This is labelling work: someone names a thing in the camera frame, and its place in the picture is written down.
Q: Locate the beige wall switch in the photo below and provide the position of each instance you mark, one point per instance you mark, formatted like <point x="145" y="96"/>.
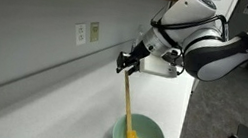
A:
<point x="94" y="32"/>

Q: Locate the light green bowl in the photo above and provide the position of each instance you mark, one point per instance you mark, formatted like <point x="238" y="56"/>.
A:
<point x="154" y="128"/>

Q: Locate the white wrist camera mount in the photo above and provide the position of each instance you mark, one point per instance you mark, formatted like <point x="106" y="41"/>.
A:
<point x="158" y="68"/>

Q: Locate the white wall outlet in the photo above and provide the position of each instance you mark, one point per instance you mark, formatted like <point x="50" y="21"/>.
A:
<point x="80" y="34"/>

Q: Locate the wooden spatula with yellow head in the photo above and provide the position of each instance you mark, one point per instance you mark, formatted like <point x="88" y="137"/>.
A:
<point x="128" y="103"/>

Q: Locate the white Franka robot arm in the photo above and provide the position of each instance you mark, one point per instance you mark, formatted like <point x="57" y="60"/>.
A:
<point x="220" y="61"/>

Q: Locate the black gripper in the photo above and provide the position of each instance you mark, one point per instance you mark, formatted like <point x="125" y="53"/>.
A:
<point x="139" y="54"/>

